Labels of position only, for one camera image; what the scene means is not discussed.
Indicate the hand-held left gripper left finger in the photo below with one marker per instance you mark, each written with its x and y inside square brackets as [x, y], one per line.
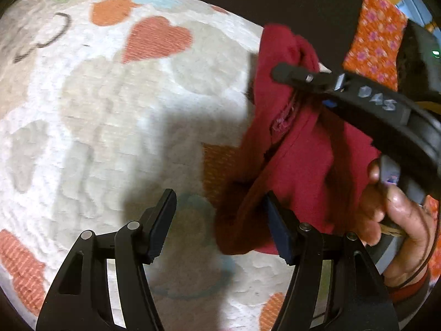
[159, 227]

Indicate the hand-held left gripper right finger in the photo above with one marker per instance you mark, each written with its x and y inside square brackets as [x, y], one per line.
[279, 229]

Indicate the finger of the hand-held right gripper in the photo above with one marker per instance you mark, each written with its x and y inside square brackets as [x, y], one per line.
[299, 76]

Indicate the maroon small garment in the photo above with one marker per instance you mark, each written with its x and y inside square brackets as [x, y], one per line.
[310, 165]

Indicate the person's right forearm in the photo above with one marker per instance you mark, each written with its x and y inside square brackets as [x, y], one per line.
[410, 289]

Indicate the person's right hand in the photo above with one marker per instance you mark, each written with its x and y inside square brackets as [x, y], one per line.
[403, 220]

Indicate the orange floral cloth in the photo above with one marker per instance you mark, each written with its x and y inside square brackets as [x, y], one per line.
[375, 38]

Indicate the white heart print quilted blanket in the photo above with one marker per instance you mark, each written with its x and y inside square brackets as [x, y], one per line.
[103, 110]

